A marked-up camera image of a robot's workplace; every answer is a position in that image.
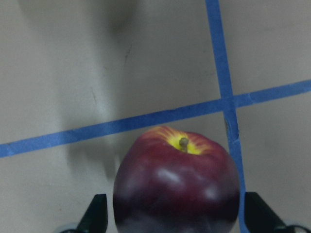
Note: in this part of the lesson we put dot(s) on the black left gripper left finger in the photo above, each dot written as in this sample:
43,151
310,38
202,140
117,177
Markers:
95,219

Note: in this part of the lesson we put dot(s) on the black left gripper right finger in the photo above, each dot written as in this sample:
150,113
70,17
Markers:
260,218

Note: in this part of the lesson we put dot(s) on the dark red apple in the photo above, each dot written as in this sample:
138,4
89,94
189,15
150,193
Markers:
172,181

